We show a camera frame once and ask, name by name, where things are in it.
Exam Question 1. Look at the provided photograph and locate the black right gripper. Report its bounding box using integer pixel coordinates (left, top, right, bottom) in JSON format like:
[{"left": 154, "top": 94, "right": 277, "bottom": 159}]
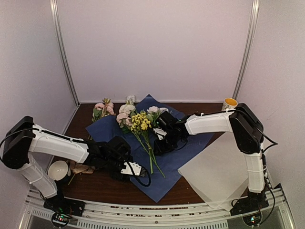
[{"left": 153, "top": 132, "right": 182, "bottom": 156}]

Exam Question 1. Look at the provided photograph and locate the pale rose leafy stem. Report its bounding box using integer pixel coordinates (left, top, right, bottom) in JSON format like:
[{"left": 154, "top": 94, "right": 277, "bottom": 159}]
[{"left": 140, "top": 106, "right": 169, "bottom": 125}]

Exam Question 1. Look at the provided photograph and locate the pink fake rose stem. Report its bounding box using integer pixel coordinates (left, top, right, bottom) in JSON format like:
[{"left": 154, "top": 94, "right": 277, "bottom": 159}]
[{"left": 116, "top": 112, "right": 166, "bottom": 178}]

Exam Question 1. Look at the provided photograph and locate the blue wrapping paper sheet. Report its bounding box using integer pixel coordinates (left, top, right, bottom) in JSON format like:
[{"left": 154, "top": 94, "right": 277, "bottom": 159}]
[{"left": 85, "top": 94, "right": 216, "bottom": 203}]

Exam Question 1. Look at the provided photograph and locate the yellow fake flower bunch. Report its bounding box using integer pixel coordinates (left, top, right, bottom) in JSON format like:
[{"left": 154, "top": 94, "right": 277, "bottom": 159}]
[{"left": 131, "top": 113, "right": 155, "bottom": 174}]

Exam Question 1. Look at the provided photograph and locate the white fake flower long stem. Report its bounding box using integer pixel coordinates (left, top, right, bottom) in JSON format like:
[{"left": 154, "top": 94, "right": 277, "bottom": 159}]
[{"left": 119, "top": 95, "right": 136, "bottom": 115}]

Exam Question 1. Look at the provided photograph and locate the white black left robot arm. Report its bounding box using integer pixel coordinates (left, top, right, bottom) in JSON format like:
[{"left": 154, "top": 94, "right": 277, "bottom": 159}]
[{"left": 0, "top": 116, "right": 148, "bottom": 212}]

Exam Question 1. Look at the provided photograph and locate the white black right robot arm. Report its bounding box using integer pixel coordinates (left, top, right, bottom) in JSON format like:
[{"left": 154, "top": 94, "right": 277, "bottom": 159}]
[{"left": 153, "top": 104, "right": 266, "bottom": 211}]

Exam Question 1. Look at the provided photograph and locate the beige ribbon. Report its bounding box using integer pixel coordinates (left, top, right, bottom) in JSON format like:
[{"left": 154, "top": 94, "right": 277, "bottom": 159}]
[{"left": 69, "top": 160, "right": 95, "bottom": 174}]

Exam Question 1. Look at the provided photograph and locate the pink rose bunch with leaves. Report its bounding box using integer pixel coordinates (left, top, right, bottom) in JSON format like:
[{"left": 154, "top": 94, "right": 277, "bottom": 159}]
[{"left": 88, "top": 97, "right": 115, "bottom": 140}]

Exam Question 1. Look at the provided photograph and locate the white translucent paper sheet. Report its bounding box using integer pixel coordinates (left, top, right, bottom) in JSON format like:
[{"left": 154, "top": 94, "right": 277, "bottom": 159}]
[{"left": 178, "top": 132, "right": 248, "bottom": 211}]

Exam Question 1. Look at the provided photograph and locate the white floral mug yellow inside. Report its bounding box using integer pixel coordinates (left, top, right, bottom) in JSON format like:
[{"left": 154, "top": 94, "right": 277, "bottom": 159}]
[{"left": 222, "top": 98, "right": 238, "bottom": 111}]

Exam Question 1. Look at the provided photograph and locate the aluminium front rail frame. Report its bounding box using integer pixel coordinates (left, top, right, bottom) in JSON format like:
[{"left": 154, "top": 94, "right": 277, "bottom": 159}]
[{"left": 19, "top": 188, "right": 296, "bottom": 229}]

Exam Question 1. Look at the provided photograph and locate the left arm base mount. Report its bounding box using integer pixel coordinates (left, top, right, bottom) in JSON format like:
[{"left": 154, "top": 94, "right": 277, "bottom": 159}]
[{"left": 39, "top": 191, "right": 85, "bottom": 229}]

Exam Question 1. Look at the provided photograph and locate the aluminium corner post right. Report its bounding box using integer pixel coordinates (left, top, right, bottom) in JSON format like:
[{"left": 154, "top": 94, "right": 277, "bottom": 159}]
[{"left": 233, "top": 0, "right": 260, "bottom": 100}]

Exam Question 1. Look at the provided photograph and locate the aluminium corner post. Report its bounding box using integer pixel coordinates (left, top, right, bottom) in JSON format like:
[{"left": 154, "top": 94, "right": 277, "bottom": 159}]
[
  {"left": 50, "top": 0, "right": 80, "bottom": 106},
  {"left": 233, "top": 0, "right": 260, "bottom": 100}
]

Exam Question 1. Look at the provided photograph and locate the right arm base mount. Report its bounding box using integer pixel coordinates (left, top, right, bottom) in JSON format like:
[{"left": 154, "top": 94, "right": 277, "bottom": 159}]
[{"left": 230, "top": 191, "right": 269, "bottom": 228}]

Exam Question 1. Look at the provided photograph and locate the aluminium corner post left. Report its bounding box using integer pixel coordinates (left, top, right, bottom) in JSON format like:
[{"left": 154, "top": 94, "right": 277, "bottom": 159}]
[{"left": 50, "top": 0, "right": 80, "bottom": 106}]

